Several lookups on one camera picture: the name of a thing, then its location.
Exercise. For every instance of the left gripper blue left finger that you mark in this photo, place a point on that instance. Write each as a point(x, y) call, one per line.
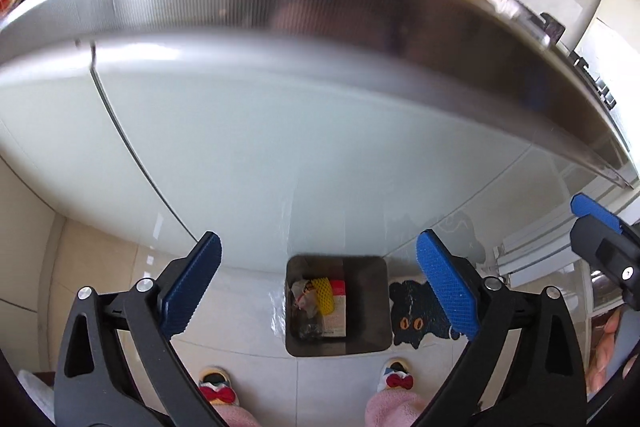
point(184, 281)

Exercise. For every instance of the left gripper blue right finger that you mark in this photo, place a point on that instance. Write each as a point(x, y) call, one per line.
point(454, 294)

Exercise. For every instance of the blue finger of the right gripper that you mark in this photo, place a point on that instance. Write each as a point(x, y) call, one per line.
point(584, 206)

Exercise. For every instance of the yellow foam fruit net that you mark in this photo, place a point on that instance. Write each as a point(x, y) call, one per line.
point(324, 295)

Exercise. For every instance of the dark square trash bin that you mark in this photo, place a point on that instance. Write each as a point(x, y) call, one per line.
point(360, 322)

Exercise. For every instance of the person's right hand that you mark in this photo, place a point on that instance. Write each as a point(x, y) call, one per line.
point(599, 373)

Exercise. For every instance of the black cat floor mat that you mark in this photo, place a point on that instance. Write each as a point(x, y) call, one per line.
point(415, 313)

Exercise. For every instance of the left red bow slipper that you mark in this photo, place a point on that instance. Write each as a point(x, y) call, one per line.
point(216, 387)

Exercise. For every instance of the red bow slipper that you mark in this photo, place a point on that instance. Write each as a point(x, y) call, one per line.
point(216, 387)
point(396, 375)

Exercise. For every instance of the right red bow slipper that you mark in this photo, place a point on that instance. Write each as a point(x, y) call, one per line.
point(396, 375)

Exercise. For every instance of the stainless steel gas stove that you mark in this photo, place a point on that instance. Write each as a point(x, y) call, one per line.
point(547, 31)

